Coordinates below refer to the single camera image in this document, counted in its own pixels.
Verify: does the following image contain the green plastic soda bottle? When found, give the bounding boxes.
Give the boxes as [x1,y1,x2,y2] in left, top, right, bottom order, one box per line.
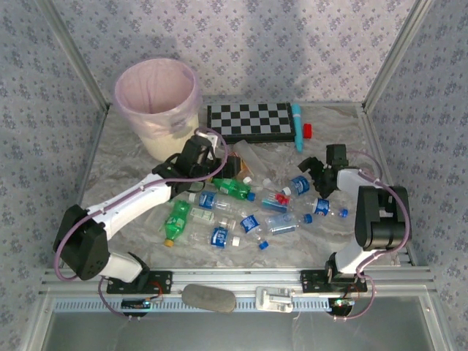
[211,178,256,202]
[162,200,193,249]

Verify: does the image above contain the blue-label bottle white cap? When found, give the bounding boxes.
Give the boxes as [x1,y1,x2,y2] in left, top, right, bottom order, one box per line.
[281,175,312,197]
[187,190,253,217]
[187,226,242,250]

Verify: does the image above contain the frosted clear plastic bottle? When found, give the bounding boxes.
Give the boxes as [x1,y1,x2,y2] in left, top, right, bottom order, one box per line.
[233,140,266,176]

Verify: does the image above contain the clear bottle white cap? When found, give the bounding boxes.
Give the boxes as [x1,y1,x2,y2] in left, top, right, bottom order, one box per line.
[261,178,284,198]
[243,175,263,195]

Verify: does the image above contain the blue-label bottle blue cap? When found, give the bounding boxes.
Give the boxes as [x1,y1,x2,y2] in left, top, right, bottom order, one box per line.
[239,214,271,252]
[310,197,350,219]

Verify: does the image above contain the clear bottle white green label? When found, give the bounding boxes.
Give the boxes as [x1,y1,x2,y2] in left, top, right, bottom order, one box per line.
[189,206,237,231]

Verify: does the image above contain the blue bottle red caps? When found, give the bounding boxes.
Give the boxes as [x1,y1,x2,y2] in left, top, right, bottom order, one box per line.
[260,192,293,214]

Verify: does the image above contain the clear bottle pale blue label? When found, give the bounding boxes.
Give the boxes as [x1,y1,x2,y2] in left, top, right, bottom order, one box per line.
[263,211,314,235]

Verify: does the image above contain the white round waste bin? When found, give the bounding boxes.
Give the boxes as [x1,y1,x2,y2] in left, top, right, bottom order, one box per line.
[115,60,202,164]

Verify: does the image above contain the pink plastic bin liner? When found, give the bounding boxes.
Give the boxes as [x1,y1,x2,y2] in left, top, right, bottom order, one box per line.
[113,57,203,140]

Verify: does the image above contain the blue marker pen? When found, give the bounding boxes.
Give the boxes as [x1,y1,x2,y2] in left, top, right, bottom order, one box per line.
[291,103,306,154]

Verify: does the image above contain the black white checkerboard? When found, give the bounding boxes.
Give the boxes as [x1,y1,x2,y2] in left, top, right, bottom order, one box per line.
[206,102,296,144]

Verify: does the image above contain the grey oblong pad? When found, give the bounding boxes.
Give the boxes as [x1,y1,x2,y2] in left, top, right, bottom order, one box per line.
[181,284,237,314]

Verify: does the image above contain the right small circuit board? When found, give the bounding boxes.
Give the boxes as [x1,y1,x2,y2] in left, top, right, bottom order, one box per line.
[327,298,356,312]

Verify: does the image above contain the small circuit board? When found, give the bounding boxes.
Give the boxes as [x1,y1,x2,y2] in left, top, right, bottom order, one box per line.
[121,298,151,312]
[327,298,356,312]

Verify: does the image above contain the left small circuit board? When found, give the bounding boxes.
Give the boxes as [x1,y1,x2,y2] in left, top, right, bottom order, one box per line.
[121,298,151,312]

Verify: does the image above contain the grey lower shelf panel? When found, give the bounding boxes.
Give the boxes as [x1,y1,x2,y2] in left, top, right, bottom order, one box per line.
[39,296,445,351]

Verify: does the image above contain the aluminium side rail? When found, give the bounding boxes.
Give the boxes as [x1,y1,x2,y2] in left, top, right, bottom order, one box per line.
[49,104,110,271]
[360,104,420,268]

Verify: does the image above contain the aluminium mounting rail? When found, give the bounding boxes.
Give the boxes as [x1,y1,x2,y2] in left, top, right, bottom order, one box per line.
[39,265,439,295]

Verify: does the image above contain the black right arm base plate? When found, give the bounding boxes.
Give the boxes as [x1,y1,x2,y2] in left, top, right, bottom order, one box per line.
[300,269,369,293]

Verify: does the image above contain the aluminium frame post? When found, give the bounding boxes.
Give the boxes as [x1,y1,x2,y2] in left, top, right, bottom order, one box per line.
[361,0,436,114]
[36,0,110,113]

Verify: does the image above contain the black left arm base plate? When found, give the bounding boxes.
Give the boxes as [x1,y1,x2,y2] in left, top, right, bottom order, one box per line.
[106,270,173,295]

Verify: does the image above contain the silver metal bracket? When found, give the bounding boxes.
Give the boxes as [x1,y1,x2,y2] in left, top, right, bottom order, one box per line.
[254,286,295,314]

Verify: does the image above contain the grey slotted cable duct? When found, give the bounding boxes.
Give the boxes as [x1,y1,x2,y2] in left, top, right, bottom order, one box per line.
[50,295,431,314]

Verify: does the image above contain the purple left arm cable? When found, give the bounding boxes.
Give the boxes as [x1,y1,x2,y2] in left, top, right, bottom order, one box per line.
[53,127,230,322]

